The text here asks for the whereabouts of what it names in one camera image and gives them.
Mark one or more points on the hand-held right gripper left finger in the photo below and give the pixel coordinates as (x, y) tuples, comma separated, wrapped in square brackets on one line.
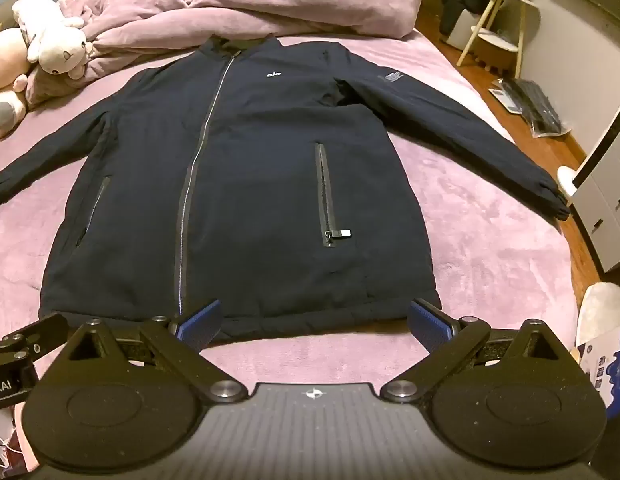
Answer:
[(200, 321)]

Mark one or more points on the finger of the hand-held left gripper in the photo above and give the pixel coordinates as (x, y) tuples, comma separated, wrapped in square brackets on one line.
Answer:
[(32, 332)]

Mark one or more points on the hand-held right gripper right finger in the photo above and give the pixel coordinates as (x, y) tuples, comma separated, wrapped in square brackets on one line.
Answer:
[(428, 324)]

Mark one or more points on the dark navy zip jacket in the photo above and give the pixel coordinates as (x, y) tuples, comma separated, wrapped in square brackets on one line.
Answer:
[(240, 185)]

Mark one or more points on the purple bed sheet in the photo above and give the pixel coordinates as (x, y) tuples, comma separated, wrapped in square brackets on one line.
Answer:
[(489, 260)]

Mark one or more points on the white drawer cabinet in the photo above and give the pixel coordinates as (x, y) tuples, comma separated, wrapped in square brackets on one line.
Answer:
[(602, 220)]

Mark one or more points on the black packet on floor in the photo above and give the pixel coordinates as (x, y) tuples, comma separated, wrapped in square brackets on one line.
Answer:
[(537, 107)]

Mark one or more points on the white plush toy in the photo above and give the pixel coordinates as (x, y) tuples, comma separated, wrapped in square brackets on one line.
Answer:
[(55, 45)]

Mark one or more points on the yellow round side table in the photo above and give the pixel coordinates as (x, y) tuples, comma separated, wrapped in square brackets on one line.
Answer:
[(495, 7)]

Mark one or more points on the black bag by table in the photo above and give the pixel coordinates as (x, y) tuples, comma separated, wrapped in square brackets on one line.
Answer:
[(464, 0)]

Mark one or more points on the purple duvet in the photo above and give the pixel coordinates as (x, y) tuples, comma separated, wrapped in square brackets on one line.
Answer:
[(290, 5)]

